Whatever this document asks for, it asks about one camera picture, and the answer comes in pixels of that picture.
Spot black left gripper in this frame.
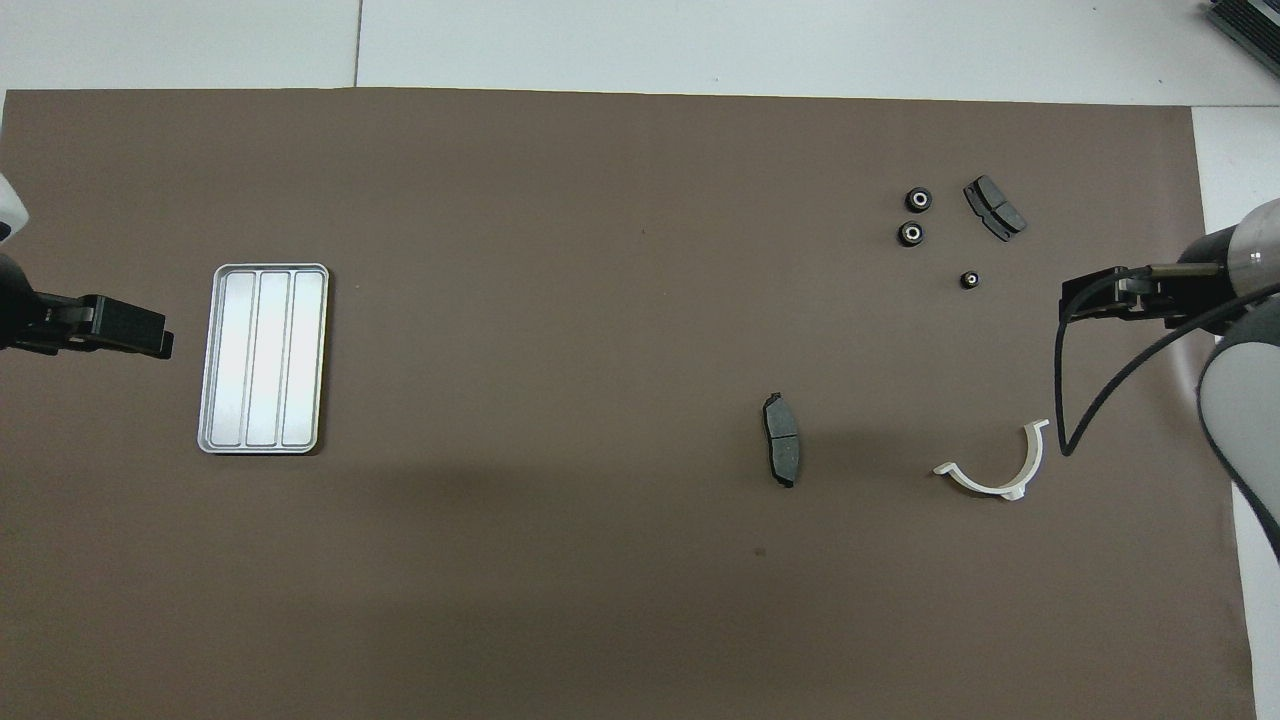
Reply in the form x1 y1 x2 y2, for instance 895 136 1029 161
0 253 175 360

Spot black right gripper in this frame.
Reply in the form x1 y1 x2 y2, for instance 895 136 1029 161
1062 228 1246 326

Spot silver metal tray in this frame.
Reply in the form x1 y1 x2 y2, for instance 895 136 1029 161
197 263 330 456

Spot short dark grey brake pad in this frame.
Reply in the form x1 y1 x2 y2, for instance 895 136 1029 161
963 175 1028 243

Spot dark ribbed metal profile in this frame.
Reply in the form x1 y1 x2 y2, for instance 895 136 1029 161
1205 0 1280 51

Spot long dark grey brake pad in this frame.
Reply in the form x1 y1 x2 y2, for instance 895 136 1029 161
762 391 802 489

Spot brown table mat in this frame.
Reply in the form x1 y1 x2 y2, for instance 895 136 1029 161
0 88 1256 720

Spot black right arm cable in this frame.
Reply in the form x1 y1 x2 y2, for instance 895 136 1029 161
1053 265 1280 459

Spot white plastic half-ring clamp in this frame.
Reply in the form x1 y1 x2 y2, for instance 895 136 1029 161
932 418 1051 501

